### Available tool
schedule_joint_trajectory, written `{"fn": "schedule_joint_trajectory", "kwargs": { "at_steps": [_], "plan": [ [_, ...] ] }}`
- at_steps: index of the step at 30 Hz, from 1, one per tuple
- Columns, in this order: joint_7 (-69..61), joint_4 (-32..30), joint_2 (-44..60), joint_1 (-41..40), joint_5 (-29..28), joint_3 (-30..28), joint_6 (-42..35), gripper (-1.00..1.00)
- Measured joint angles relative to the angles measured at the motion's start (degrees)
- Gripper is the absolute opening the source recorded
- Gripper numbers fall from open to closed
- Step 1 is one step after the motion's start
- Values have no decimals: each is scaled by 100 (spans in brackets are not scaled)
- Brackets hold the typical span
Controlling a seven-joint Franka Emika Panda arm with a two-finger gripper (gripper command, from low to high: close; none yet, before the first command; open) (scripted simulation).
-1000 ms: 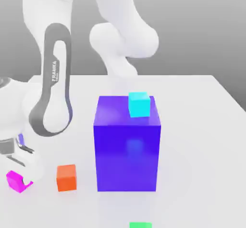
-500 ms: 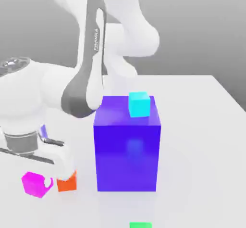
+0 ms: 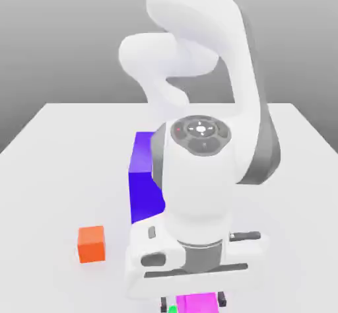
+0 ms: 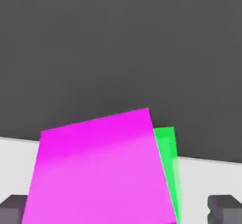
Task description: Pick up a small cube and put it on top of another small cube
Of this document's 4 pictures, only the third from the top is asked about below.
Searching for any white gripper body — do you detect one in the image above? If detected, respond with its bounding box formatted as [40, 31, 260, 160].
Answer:
[125, 261, 266, 300]

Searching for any small magenta cube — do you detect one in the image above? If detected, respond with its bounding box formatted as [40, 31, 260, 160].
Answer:
[176, 293, 219, 313]

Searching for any small orange cube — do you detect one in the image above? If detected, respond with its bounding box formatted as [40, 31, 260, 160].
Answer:
[77, 225, 106, 264]

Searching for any large blue box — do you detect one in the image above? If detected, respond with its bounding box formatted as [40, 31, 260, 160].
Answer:
[128, 131, 166, 225]

